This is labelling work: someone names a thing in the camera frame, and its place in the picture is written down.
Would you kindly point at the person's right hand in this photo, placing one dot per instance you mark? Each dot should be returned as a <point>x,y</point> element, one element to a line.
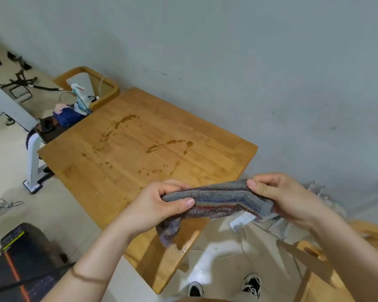
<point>293,198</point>

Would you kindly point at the person's left hand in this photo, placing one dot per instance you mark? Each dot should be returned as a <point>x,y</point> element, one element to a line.
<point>145,210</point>

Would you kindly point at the grey striped cleaning cloth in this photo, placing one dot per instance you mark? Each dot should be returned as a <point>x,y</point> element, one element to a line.
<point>220,199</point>

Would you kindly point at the person's right forearm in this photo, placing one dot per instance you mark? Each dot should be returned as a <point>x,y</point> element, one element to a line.
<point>356,261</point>

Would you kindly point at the person's left forearm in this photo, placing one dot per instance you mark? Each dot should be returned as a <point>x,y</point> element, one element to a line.
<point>97,257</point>

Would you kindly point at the person's left shoe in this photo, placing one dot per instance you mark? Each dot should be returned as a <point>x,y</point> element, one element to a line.
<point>196,290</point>

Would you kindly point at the person's shoe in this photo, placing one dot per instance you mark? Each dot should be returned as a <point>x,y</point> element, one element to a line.
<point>196,290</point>
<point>251,286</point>

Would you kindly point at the person's right shoe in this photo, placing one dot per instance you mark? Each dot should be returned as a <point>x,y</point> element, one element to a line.
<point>251,286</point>

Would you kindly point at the white floor socket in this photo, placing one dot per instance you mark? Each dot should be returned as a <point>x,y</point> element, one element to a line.
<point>241,220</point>

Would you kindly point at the wooden table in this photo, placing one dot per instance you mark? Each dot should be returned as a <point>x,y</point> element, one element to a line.
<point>138,154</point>

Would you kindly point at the wooden rattan chair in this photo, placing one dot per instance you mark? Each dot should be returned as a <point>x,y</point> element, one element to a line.
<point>315,286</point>
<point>110,94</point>

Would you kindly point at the blue cloth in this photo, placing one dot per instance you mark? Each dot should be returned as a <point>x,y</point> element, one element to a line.
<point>67,117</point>

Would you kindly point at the black treadmill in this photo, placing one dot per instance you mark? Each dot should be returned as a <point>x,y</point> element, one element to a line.
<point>28,248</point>

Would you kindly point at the large white spray bottle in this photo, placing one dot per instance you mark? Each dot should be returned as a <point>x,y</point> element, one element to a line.
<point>80,97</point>

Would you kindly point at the pink cloth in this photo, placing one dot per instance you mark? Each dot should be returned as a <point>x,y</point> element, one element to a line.
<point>62,107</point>

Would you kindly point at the black metal stand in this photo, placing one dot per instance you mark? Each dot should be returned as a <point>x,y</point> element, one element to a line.
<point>19,80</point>

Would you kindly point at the white wall pipe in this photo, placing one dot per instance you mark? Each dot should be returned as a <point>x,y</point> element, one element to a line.
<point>327,198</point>

